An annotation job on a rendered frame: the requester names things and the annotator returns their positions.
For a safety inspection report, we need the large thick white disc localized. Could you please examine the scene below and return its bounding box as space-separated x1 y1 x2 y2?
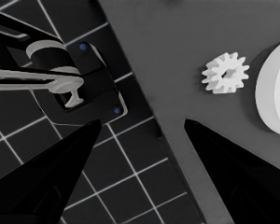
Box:
254 37 280 138

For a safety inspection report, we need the small white toothed gear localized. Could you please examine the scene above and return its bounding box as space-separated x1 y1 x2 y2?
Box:
201 51 250 95

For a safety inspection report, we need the dark robot body block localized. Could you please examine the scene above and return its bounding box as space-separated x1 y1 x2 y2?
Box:
0 7 129 127

